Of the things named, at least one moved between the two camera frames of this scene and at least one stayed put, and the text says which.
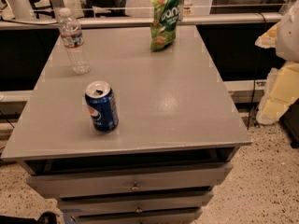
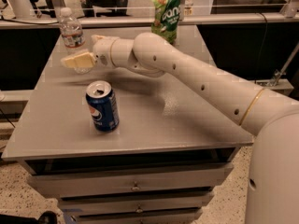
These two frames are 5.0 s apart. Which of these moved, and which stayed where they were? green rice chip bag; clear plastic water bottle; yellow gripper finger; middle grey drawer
Moved: yellow gripper finger
Stayed: clear plastic water bottle; middle grey drawer; green rice chip bag
